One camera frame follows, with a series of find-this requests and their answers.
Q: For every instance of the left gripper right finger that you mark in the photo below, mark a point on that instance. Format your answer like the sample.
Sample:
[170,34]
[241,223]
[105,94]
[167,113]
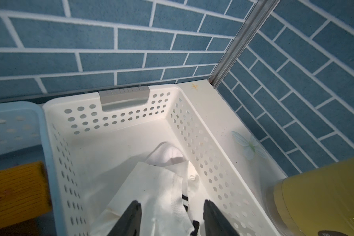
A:
[215,222]

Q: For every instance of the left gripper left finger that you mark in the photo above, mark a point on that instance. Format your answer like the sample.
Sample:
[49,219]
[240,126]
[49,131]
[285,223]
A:
[129,223]

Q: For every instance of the small white sock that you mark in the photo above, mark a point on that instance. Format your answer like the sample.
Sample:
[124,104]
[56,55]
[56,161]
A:
[141,185]

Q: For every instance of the purple striped sock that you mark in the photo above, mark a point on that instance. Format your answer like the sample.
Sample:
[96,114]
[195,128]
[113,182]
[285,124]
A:
[24,193]

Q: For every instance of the white sock black stripes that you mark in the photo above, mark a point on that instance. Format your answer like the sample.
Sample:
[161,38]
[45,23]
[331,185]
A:
[180,183]

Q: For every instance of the white plastic basket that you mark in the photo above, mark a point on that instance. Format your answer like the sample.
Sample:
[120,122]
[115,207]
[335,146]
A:
[98,138]

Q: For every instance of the light blue plastic basket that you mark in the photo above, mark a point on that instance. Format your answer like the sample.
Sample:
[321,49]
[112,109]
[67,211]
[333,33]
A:
[24,138]

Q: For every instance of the yellow pen cup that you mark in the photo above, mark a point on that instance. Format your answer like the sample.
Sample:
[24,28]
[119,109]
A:
[316,203]

